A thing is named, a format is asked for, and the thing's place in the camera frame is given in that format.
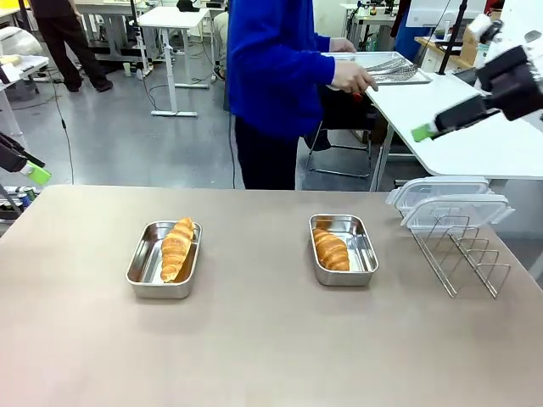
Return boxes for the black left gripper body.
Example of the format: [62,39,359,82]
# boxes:
[0,142,29,173]

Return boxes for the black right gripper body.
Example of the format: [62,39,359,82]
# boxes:
[477,45,543,122]

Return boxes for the metal baking tray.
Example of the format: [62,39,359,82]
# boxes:
[321,51,434,87]

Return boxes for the person's right forearm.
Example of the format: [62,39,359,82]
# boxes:
[296,46,340,88]

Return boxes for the person's right hand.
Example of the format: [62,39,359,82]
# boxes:
[333,61,379,93]

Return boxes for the person's left hand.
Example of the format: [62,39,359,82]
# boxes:
[330,36,357,53]

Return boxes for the white side table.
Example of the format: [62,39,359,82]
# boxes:
[364,70,543,192]

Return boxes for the brown cardboard box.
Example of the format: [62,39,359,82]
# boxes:
[461,23,489,71]

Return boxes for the clear plastic container lid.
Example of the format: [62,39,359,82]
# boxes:
[385,176,496,220]
[400,193,516,234]

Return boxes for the perforated steel serving tongs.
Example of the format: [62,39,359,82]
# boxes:
[363,57,419,80]

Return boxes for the wooden top desk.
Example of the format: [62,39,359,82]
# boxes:
[414,36,466,75]

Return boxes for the black stand pole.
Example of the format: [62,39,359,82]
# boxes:
[438,0,470,76]

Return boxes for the white work table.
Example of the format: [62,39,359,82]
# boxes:
[0,54,50,137]

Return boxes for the white box device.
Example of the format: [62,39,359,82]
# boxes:
[405,0,453,29]

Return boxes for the white round appliance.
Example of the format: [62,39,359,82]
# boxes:
[0,25,46,59]

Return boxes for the person in black clothes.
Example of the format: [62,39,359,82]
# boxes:
[30,0,115,93]

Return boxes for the steel rectangular container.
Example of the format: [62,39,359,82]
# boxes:
[308,213,380,287]
[125,220,203,300]

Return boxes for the short golden croissant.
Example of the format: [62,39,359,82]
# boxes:
[312,227,350,272]

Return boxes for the long golden croissant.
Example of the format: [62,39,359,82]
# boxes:
[160,216,196,284]

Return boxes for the white background desk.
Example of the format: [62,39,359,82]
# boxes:
[74,0,152,77]

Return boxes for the person in blue sweater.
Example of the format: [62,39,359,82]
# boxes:
[227,0,340,191]

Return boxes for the white height adjustable desk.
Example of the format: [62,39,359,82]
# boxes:
[137,6,212,118]

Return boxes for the black floor cable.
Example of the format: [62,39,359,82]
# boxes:
[46,70,76,186]

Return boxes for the black metal frame chair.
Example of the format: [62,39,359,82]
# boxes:
[303,84,377,179]

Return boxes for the metal wire lid rack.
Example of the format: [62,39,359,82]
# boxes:
[409,215,512,300]

